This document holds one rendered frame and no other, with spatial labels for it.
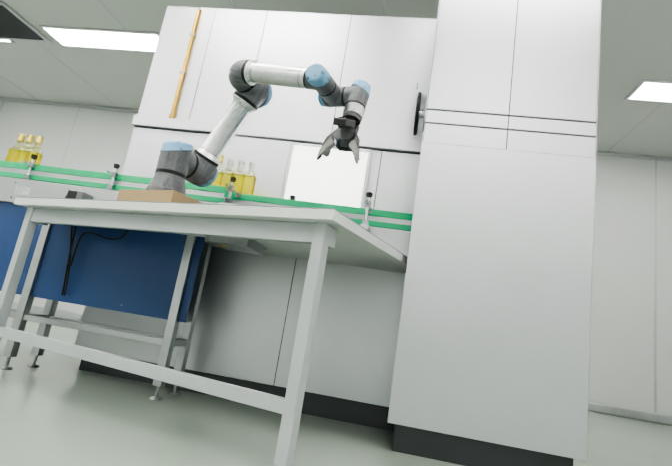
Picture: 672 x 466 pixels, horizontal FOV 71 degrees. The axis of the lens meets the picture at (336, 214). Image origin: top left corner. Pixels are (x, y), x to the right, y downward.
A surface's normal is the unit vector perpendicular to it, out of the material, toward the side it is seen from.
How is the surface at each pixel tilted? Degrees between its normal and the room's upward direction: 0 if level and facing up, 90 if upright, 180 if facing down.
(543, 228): 90
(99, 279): 90
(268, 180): 90
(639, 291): 90
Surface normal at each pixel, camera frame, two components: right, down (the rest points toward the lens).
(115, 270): -0.14, -0.25
